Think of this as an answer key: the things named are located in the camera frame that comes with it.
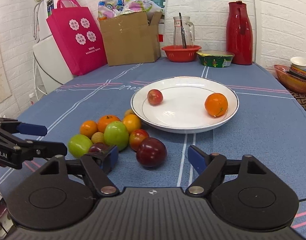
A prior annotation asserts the dark red plum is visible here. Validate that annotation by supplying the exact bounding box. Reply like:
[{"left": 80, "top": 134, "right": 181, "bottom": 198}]
[
  {"left": 88, "top": 142, "right": 109, "bottom": 153},
  {"left": 136, "top": 137, "right": 167, "bottom": 168}
]

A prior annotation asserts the cardboard box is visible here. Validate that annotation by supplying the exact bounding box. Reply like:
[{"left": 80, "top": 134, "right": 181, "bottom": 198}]
[{"left": 100, "top": 12, "right": 162, "bottom": 66}]

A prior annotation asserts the small tan longan fruit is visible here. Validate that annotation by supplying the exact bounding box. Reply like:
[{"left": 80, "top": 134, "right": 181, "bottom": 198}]
[{"left": 91, "top": 132, "right": 105, "bottom": 144}]

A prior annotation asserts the floral cloth bundle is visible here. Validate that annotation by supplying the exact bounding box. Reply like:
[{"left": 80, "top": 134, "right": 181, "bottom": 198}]
[{"left": 97, "top": 0, "right": 163, "bottom": 21}]

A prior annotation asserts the red thermos jug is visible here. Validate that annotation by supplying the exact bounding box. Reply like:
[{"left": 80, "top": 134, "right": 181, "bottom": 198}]
[{"left": 226, "top": 1, "right": 253, "bottom": 66}]

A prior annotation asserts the small red apple front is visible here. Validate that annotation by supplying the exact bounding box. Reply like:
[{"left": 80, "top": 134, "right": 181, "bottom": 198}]
[{"left": 147, "top": 89, "right": 163, "bottom": 106}]

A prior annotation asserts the pink tote bag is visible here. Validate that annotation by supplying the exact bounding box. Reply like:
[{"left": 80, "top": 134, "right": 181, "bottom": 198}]
[{"left": 46, "top": 0, "right": 107, "bottom": 76}]

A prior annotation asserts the red plastic basket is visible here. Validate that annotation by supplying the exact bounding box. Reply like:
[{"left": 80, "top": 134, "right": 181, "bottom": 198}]
[{"left": 162, "top": 45, "right": 202, "bottom": 63}]

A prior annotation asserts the white plate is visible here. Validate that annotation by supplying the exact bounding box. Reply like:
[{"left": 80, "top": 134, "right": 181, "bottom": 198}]
[{"left": 131, "top": 76, "right": 239, "bottom": 134}]

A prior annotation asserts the orange with black mark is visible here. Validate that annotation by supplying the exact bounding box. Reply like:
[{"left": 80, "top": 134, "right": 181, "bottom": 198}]
[{"left": 97, "top": 115, "right": 120, "bottom": 133}]

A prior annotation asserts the large orange with stem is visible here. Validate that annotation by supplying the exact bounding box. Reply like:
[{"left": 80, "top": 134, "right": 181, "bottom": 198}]
[{"left": 205, "top": 93, "right": 228, "bottom": 118}]

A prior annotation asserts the red yellow apple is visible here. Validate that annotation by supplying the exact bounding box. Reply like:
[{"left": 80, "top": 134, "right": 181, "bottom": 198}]
[{"left": 129, "top": 129, "right": 149, "bottom": 152}]

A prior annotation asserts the white cup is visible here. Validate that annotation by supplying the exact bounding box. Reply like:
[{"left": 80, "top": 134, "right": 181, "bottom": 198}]
[{"left": 290, "top": 56, "right": 306, "bottom": 71}]

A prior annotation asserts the small orange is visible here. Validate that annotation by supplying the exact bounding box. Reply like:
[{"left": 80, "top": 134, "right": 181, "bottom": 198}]
[{"left": 80, "top": 120, "right": 98, "bottom": 139}]

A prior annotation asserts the white appliance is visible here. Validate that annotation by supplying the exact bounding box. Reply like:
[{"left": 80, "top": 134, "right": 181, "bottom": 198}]
[{"left": 33, "top": 0, "right": 74, "bottom": 94}]

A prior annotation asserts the black spoon in pitcher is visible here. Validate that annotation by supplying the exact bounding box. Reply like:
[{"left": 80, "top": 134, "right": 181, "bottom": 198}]
[{"left": 178, "top": 12, "right": 187, "bottom": 49}]

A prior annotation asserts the glass pitcher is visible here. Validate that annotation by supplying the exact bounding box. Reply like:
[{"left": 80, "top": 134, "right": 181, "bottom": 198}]
[{"left": 174, "top": 14, "right": 195, "bottom": 48}]

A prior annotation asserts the green instant noodle bowl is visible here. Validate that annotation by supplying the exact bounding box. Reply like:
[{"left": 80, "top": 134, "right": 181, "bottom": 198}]
[{"left": 196, "top": 50, "right": 234, "bottom": 68}]

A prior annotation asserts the green apple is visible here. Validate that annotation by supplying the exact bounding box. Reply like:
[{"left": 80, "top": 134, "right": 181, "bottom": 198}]
[
  {"left": 104, "top": 121, "right": 129, "bottom": 152},
  {"left": 68, "top": 134, "right": 93, "bottom": 158}
]

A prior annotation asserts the small yellow fruit behind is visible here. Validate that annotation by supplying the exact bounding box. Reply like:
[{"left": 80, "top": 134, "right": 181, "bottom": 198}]
[{"left": 124, "top": 109, "right": 135, "bottom": 117}]

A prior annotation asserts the blue checked tablecloth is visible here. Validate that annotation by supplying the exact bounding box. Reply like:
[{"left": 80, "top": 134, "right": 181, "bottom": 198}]
[{"left": 19, "top": 58, "right": 306, "bottom": 238}]

